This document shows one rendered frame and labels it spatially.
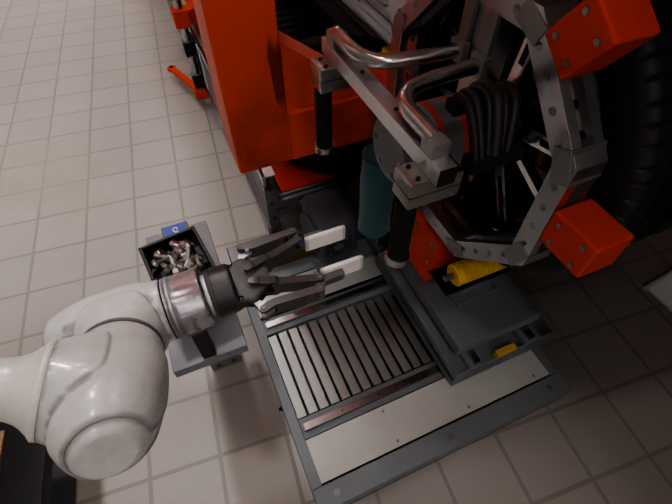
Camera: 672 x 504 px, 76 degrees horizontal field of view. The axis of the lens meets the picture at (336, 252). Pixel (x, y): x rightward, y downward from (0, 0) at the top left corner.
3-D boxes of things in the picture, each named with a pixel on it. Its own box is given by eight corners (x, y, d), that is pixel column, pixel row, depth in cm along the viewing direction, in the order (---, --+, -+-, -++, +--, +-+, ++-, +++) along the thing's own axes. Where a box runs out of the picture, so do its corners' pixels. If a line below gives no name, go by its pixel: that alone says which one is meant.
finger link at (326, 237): (306, 252, 70) (304, 248, 70) (345, 239, 72) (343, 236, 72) (305, 240, 67) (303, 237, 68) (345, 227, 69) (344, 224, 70)
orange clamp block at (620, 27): (601, 70, 60) (664, 32, 51) (557, 82, 58) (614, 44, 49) (584, 23, 60) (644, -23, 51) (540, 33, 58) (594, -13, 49)
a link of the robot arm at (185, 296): (184, 349, 62) (224, 334, 64) (165, 318, 55) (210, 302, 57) (173, 300, 68) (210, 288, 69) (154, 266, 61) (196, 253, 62)
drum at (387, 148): (491, 172, 87) (514, 111, 76) (399, 201, 82) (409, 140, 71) (453, 133, 95) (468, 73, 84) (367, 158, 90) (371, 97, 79)
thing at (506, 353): (544, 344, 139) (556, 330, 132) (450, 387, 130) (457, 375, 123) (458, 237, 168) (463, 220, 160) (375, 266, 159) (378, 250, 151)
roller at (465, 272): (544, 256, 111) (553, 242, 107) (448, 294, 104) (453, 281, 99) (530, 240, 115) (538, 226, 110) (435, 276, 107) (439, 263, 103)
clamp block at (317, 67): (362, 85, 85) (363, 59, 81) (320, 95, 83) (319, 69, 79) (351, 73, 88) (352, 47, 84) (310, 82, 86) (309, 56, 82)
